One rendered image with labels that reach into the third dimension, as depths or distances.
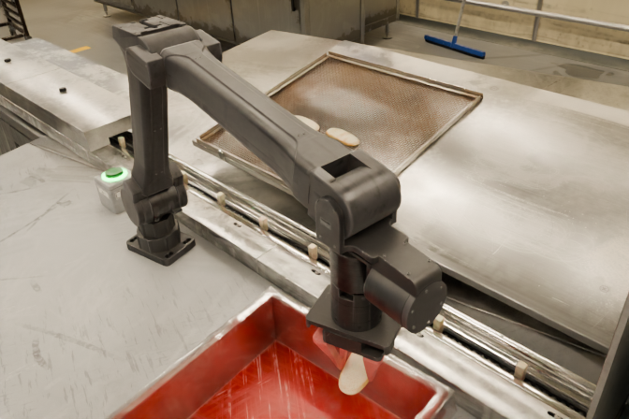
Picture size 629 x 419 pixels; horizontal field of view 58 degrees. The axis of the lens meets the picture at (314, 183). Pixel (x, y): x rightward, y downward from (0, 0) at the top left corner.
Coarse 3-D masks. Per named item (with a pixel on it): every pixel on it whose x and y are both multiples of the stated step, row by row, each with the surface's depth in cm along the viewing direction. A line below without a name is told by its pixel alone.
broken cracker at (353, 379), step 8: (352, 360) 70; (360, 360) 70; (344, 368) 70; (352, 368) 69; (360, 368) 69; (344, 376) 69; (352, 376) 68; (360, 376) 68; (344, 384) 68; (352, 384) 68; (360, 384) 68; (344, 392) 67; (352, 392) 67
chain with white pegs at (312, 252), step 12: (120, 144) 150; (204, 192) 130; (264, 216) 116; (264, 228) 116; (288, 240) 113; (312, 252) 107; (324, 264) 107; (432, 324) 93; (468, 348) 89; (492, 360) 86; (516, 372) 83; (552, 396) 81; (576, 408) 79
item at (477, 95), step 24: (312, 72) 160; (360, 72) 155; (384, 72) 153; (312, 96) 149; (336, 96) 147; (408, 96) 142; (456, 96) 138; (480, 96) 136; (312, 120) 141; (360, 120) 137; (384, 120) 136; (408, 120) 134; (456, 120) 130; (384, 144) 128; (408, 144) 127
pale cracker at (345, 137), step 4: (332, 128) 135; (336, 128) 135; (328, 132) 134; (332, 132) 133; (336, 132) 133; (340, 132) 132; (344, 132) 132; (332, 136) 132; (336, 136) 132; (340, 136) 132; (344, 136) 131; (348, 136) 131; (352, 136) 131; (340, 140) 131; (344, 140) 130; (348, 140) 130; (352, 140) 130; (356, 140) 130; (344, 144) 130; (348, 144) 129; (352, 144) 129; (356, 144) 129
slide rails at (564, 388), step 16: (112, 144) 150; (128, 144) 150; (192, 176) 135; (192, 192) 129; (224, 192) 128; (224, 208) 123; (240, 208) 122; (272, 224) 117; (304, 240) 112; (304, 256) 108; (448, 320) 92; (464, 336) 89; (480, 336) 89; (464, 352) 87; (496, 352) 86; (512, 352) 86; (496, 368) 84; (528, 368) 84; (528, 384) 81; (560, 384) 81; (576, 400) 79; (576, 416) 77
